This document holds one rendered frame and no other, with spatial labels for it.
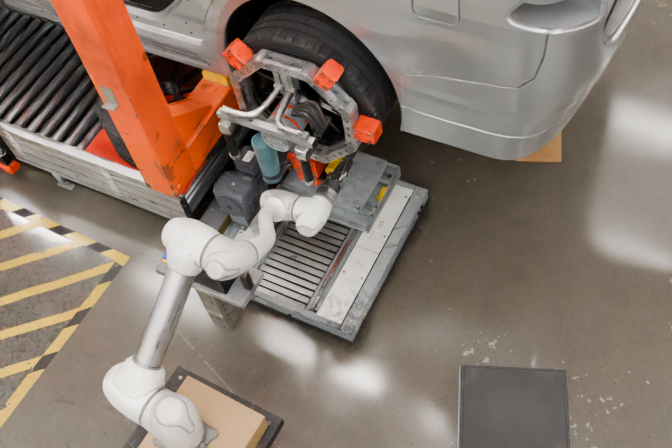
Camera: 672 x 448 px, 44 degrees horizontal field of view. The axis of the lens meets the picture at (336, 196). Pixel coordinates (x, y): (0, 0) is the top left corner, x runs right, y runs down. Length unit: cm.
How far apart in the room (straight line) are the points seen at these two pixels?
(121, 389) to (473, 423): 127
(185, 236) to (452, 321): 138
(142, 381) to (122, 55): 114
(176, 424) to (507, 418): 118
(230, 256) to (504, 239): 157
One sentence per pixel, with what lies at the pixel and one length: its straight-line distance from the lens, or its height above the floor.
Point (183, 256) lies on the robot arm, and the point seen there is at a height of 99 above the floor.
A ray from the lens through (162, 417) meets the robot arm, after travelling 299.
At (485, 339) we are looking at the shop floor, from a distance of 369.
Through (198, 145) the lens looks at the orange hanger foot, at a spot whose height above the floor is 62.
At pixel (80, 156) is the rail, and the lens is 414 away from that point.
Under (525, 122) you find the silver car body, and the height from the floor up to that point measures 99.
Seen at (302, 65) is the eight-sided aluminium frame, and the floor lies 111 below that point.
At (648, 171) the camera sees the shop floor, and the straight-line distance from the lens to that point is 425.
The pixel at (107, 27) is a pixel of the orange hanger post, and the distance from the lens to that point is 298.
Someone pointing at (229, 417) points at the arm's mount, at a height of 39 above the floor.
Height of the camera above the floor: 333
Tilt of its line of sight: 54 degrees down
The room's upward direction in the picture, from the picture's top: 12 degrees counter-clockwise
